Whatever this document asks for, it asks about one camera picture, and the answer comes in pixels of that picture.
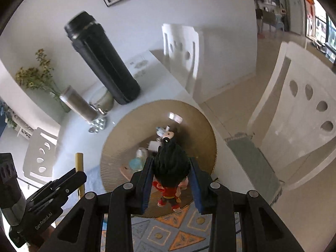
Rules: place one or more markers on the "white chair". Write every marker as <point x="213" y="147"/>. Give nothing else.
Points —
<point x="304" y="119"/>
<point x="183" y="54"/>
<point x="40" y="156"/>

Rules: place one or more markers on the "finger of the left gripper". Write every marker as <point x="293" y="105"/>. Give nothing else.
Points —
<point x="79" y="179"/>
<point x="66" y="181"/>

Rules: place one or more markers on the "person's left hand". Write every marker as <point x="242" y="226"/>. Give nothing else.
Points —
<point x="36" y="245"/>

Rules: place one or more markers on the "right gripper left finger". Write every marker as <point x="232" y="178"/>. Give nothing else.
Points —
<point x="128" y="199"/>

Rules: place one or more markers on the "black haired red doll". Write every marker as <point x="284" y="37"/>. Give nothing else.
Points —
<point x="171" y="168"/>

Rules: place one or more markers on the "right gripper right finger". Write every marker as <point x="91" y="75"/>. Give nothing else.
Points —
<point x="211" y="197"/>

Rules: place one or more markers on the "round woven straw basket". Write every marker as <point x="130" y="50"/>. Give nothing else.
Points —
<point x="192" y="130"/>

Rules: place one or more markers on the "blister pill pack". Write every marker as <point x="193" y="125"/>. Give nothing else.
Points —
<point x="98" y="125"/>

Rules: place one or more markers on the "green chair cushion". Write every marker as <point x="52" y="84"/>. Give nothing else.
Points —
<point x="256" y="166"/>

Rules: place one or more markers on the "white chair near right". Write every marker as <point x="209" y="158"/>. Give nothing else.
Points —
<point x="304" y="119"/>

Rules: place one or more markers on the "white chair far left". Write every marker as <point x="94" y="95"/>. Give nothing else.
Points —
<point x="40" y="156"/>

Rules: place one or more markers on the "white blue toy gun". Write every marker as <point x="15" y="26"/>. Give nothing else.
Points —
<point x="141" y="155"/>

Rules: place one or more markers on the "white chair far right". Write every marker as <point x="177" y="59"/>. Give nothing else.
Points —
<point x="183" y="54"/>

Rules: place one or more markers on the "steel thermos cup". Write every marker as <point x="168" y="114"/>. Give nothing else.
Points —
<point x="77" y="104"/>

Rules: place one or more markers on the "pink oval case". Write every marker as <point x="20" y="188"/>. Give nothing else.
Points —
<point x="127" y="172"/>

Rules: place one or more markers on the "vase with dried flowers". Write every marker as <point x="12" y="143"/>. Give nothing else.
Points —
<point x="40" y="78"/>

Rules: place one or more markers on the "tall black thermos bottle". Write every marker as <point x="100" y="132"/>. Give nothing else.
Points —
<point x="91" y="42"/>

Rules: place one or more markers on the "patterned blue woven rug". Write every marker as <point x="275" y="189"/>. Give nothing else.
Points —
<point x="186" y="230"/>

